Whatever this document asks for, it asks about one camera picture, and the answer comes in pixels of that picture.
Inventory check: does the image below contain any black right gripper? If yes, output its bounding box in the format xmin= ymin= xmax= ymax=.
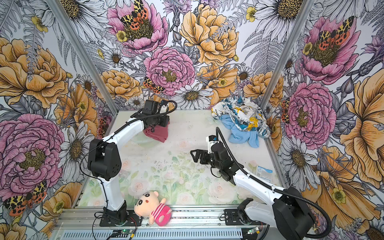
xmin=190 ymin=148 xmax=222 ymax=170

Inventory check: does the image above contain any maroon ribbed cloth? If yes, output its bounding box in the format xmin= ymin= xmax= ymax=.
xmin=143 ymin=125 xmax=169 ymax=143

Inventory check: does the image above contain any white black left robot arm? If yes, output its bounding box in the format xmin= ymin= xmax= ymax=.
xmin=88 ymin=100 xmax=178 ymax=226

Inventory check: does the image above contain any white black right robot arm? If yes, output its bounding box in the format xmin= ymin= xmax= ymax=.
xmin=190 ymin=128 xmax=332 ymax=240

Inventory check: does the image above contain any light blue cloth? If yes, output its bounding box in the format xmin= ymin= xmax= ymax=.
xmin=220 ymin=115 xmax=260 ymax=148

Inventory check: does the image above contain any white teal yellow printed cloth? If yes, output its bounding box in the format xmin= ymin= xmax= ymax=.
xmin=211 ymin=96 xmax=271 ymax=139

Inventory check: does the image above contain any small blue white packet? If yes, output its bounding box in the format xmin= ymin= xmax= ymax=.
xmin=256 ymin=166 xmax=273 ymax=183

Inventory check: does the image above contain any pink plush doll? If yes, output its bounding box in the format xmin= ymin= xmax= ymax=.
xmin=134 ymin=191 xmax=172 ymax=227

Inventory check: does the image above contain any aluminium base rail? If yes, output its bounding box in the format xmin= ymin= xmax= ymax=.
xmin=50 ymin=205 xmax=271 ymax=240

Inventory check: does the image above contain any aluminium corner post left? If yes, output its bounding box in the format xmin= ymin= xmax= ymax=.
xmin=47 ymin=1 xmax=119 ymax=117

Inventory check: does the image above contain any aluminium corner post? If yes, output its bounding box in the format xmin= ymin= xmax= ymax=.
xmin=260 ymin=0 xmax=315 ymax=110
xmin=47 ymin=1 xmax=119 ymax=117

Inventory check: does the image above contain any aluminium corner post right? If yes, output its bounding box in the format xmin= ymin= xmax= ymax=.
xmin=260 ymin=0 xmax=315 ymax=110

